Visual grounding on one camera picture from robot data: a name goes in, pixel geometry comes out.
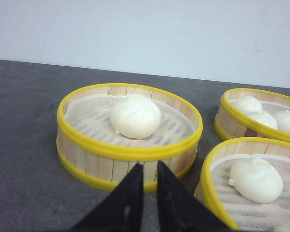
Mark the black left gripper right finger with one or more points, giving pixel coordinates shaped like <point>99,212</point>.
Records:
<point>179,211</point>

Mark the steamer drawer with one bun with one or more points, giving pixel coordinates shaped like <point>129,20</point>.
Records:
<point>99,155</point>

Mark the white bun in single drawer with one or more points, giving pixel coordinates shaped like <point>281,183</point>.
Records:
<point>135,117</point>

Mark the steamer drawer with three buns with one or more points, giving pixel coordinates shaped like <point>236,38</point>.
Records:
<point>230,123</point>

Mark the steamer drawer with two buns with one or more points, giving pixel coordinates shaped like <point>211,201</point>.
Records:
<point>226,202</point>

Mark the white steamed bun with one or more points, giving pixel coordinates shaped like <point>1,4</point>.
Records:
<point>256,180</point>
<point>283,228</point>
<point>264,118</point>
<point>283,120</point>
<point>247,104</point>

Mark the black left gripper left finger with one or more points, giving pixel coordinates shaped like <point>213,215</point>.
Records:
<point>121,211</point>

